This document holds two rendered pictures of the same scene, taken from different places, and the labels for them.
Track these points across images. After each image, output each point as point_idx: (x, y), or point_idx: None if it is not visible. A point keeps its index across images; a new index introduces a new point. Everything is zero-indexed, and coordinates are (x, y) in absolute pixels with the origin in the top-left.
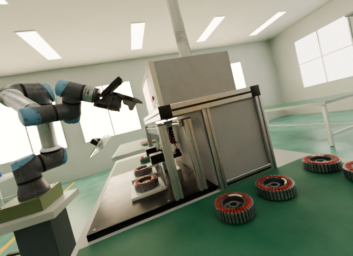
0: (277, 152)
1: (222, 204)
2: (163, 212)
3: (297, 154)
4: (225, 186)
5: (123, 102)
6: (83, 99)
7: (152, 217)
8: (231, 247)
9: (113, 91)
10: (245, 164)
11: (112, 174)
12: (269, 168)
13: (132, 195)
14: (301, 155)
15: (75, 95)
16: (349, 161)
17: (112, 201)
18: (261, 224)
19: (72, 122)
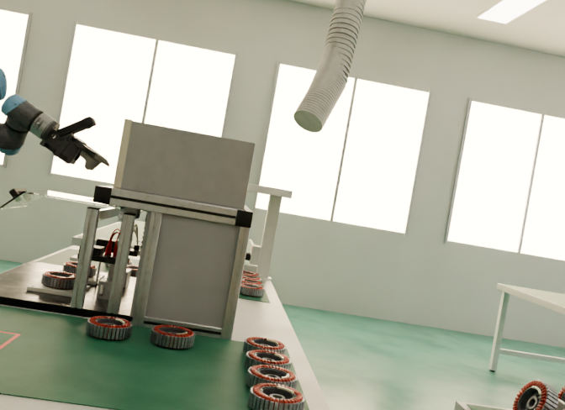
0: (280, 336)
1: (98, 320)
2: (48, 312)
3: (290, 345)
4: (139, 323)
5: (81, 155)
6: (30, 131)
7: (33, 310)
8: (66, 339)
9: (77, 132)
10: (184, 311)
11: (39, 260)
12: (217, 334)
13: (31, 285)
14: (289, 347)
15: (23, 123)
16: (302, 365)
17: (5, 281)
18: (110, 344)
19: (5, 152)
